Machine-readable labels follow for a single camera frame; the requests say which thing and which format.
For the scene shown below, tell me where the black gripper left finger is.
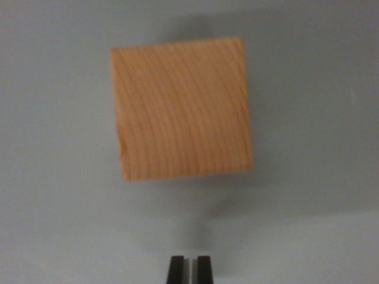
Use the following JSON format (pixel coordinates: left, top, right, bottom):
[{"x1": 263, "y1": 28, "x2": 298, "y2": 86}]
[{"x1": 166, "y1": 256, "x2": 191, "y2": 284}]

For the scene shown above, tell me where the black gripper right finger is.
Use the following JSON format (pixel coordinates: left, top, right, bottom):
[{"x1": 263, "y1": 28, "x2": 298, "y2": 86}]
[{"x1": 191, "y1": 256, "x2": 214, "y2": 284}]

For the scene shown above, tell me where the wooden cube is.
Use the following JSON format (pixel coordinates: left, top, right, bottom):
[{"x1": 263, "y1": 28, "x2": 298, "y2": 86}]
[{"x1": 109, "y1": 36, "x2": 254, "y2": 182}]

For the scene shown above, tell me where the grey plastic bin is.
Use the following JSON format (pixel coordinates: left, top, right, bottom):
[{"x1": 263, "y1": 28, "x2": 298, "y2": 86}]
[{"x1": 0, "y1": 0, "x2": 379, "y2": 284}]

